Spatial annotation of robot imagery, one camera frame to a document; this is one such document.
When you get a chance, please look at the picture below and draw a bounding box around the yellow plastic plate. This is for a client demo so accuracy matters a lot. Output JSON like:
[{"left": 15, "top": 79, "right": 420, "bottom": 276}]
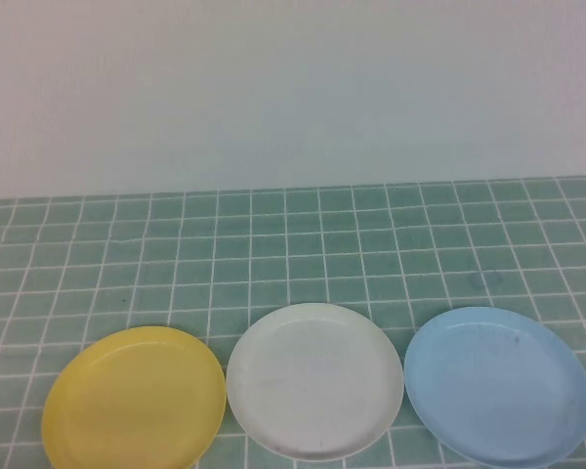
[{"left": 41, "top": 325, "right": 228, "bottom": 469}]

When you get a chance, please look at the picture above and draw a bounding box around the light blue plastic plate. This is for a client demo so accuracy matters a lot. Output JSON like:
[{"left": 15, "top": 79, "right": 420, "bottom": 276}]
[{"left": 402, "top": 306, "right": 586, "bottom": 469}]

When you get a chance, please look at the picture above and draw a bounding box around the green checkered tablecloth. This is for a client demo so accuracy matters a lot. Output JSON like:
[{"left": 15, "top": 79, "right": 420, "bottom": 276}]
[{"left": 0, "top": 176, "right": 586, "bottom": 469}]

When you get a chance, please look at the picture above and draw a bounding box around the white plastic plate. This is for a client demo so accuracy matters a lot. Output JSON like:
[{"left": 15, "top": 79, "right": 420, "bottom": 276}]
[{"left": 226, "top": 302, "right": 405, "bottom": 463}]

